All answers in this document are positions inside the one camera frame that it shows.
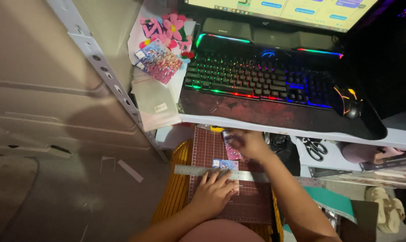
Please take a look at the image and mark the person's left hand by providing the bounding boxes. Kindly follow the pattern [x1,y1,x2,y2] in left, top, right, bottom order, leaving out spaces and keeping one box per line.
[189,169,238,219]

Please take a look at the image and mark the person's right hand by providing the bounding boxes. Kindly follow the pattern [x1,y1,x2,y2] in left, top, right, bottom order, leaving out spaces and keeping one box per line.
[224,129,274,163]

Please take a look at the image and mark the glossy cut photo card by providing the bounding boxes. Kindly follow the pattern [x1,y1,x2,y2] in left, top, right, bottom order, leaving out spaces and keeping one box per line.
[222,130,250,163]

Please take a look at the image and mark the long steel ruler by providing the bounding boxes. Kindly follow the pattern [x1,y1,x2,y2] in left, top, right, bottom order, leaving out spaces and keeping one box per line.
[174,164,325,188]

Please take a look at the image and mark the colourful printed photo card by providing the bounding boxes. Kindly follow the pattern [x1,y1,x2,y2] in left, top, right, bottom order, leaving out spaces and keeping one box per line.
[212,159,240,196]

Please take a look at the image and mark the dark red desk mat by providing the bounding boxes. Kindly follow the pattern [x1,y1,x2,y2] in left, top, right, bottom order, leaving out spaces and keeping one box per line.
[179,88,388,140]

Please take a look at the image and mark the black plastic bag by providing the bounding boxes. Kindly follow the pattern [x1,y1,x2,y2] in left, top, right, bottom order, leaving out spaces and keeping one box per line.
[265,132,302,177]

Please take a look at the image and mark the dark red cutting mat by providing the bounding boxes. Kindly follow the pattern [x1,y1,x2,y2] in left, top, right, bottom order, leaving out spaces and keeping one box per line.
[188,126,274,225]

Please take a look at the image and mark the black backlit rainbow keyboard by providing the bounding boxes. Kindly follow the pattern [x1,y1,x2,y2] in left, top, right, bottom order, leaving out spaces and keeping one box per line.
[184,34,345,110]

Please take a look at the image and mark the black scissors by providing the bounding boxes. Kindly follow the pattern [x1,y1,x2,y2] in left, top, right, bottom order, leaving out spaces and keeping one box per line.
[302,137,329,162]

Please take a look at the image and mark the stack of clear plastic sleeves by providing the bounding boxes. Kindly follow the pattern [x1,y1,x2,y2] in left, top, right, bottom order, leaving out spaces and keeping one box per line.
[130,67,182,132]

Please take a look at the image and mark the person's pink shorts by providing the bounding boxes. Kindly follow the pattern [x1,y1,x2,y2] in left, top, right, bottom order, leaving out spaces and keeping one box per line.
[179,218,267,242]

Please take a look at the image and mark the white paper sheet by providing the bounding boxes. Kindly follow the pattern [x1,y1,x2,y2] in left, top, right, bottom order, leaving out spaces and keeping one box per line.
[290,136,362,173]

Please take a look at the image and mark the stack of colourful photo cards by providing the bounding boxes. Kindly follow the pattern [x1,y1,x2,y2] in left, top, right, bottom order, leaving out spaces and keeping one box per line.
[134,38,184,85]

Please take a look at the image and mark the white paper strip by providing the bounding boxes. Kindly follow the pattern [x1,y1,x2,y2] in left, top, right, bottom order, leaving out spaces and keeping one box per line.
[117,159,144,183]

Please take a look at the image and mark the black soundbar speaker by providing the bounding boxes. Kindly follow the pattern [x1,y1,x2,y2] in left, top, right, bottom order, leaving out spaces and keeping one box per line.
[202,18,339,52]

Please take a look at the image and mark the teal paper sheet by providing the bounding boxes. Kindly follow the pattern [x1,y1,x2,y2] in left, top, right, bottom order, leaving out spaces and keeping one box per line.
[303,186,358,225]

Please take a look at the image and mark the black computer mouse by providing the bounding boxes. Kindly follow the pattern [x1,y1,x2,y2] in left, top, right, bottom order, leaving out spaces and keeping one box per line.
[333,86,363,119]

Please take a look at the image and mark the pink craft flower bunch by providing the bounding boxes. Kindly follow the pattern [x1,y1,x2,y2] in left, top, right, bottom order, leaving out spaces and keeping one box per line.
[139,13,195,64]

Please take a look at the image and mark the pink soft pouch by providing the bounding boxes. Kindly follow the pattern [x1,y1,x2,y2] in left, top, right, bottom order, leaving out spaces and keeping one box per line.
[337,142,406,165]

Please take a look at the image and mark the computer monitor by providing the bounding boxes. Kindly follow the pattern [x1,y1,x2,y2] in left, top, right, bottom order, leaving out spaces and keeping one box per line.
[184,0,381,34]

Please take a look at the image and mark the heap of printed sheets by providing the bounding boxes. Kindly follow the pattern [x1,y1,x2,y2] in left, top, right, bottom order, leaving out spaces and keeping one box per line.
[309,155,406,189]

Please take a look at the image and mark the pair of beige sandals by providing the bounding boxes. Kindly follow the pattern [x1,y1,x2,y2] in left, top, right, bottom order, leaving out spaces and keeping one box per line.
[364,186,406,234]

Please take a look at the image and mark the beige plastic cabinet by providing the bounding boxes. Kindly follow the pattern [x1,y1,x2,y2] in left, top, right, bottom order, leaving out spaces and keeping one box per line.
[0,0,154,159]

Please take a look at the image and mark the grey floor mat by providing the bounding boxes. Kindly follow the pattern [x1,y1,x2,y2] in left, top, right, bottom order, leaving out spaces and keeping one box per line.
[0,156,39,242]

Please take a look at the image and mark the white slotted metal shelf post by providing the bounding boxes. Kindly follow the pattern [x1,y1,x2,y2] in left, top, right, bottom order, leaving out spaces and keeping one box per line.
[46,0,170,163]

